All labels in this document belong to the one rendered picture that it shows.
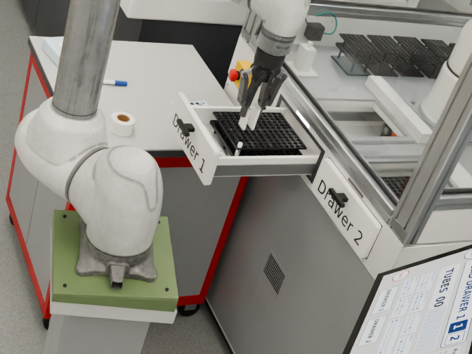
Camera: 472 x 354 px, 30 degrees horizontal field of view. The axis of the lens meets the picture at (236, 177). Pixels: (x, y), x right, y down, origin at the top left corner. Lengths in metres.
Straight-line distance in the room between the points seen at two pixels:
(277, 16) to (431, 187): 0.54
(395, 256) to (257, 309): 0.73
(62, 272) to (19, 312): 1.02
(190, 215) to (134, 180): 0.90
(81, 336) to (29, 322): 0.89
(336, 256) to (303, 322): 0.27
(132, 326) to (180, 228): 0.73
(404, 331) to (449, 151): 0.49
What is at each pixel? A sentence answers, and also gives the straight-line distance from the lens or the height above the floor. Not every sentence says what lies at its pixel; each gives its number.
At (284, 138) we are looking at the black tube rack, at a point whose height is 0.90.
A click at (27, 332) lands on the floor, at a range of 2.95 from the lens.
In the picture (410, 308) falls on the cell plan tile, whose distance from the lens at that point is 1.80.
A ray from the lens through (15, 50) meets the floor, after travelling 4.41.
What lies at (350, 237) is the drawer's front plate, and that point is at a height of 0.83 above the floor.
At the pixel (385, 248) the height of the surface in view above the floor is 0.89.
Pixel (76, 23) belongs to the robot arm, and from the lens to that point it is 1.85.
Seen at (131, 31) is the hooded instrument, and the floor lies 0.70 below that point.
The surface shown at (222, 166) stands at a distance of 2.32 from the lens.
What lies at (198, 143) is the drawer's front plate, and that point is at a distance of 2.35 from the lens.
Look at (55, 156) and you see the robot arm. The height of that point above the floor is 1.00.
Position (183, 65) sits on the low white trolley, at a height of 0.76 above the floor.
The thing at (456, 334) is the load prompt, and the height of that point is 1.16.
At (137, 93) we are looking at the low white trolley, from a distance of 2.75.
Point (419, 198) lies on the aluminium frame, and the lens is 2.12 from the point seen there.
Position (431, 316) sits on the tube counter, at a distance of 1.74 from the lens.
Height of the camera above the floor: 2.13
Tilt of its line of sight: 33 degrees down
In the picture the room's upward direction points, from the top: 19 degrees clockwise
